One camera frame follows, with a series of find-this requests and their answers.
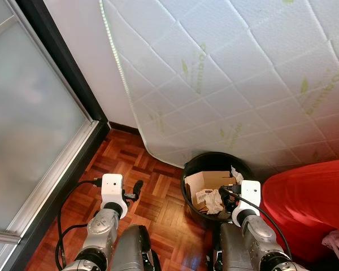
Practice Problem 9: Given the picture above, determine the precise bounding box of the crumpled white paper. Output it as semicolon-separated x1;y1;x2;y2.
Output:
230;165;245;184

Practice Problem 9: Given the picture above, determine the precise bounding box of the black round waste bin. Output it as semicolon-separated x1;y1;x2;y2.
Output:
181;151;260;229

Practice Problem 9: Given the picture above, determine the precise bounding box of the frosted glass sliding door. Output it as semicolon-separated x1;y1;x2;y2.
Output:
0;0;111;271

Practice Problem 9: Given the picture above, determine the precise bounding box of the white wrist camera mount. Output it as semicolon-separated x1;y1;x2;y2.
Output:
101;174;128;212
232;180;262;218

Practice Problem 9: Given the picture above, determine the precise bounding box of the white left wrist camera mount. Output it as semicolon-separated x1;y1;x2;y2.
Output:
101;174;128;212

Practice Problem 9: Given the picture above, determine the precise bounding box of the brown cardboard box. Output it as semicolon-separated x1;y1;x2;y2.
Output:
184;171;238;212

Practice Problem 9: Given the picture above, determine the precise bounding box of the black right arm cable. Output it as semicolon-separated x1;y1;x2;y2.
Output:
223;189;294;266

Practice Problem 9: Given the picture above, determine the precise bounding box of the white quilted mattress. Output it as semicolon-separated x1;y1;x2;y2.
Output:
99;0;339;176

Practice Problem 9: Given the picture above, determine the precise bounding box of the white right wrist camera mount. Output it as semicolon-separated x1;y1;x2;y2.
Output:
232;180;262;218

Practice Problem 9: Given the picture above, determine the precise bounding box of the grey robot right leg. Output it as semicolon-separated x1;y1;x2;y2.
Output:
214;222;255;271

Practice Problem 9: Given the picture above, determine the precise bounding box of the red folded cushion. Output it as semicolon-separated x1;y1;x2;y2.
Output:
260;158;339;263

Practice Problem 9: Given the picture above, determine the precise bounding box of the white tissue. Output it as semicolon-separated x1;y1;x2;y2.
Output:
205;188;227;215

